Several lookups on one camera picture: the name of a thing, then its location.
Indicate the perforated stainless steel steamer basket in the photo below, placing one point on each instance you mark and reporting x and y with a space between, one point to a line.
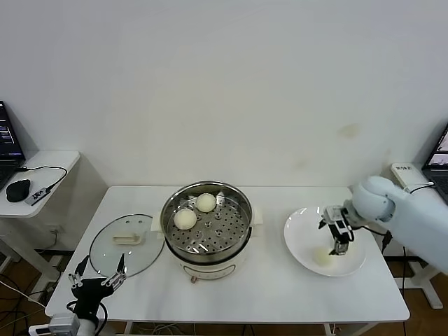
234 241

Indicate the grey USB hub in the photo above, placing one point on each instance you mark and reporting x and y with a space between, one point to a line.
36 196

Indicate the black laptop with dark screen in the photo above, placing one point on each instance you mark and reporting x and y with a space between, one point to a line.
7 140

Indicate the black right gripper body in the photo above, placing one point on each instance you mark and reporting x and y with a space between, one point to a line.
344 225

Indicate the white side desk with mouse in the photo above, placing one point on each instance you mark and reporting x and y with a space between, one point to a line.
56 157

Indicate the grey laptop with bright screen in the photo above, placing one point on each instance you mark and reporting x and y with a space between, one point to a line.
437 175

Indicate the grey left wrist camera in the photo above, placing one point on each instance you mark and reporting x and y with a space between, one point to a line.
62 322

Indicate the white round plate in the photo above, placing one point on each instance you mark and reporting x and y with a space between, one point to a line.
295 257

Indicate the cream electric cooker pot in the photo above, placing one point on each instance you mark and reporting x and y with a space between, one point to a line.
210 271

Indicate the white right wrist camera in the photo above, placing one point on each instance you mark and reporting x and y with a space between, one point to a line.
332 213

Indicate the white steamed baozi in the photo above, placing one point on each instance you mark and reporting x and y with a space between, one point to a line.
185 219
206 202
321 257

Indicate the black computer mouse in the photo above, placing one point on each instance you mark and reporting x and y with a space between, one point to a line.
17 190

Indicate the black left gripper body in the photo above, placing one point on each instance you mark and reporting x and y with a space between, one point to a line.
89 295

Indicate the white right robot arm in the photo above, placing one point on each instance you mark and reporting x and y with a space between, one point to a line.
413 210

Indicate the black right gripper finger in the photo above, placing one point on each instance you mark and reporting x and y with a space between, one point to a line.
339 246
321 224

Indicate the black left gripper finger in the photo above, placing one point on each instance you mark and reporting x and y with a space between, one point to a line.
76 278
117 278

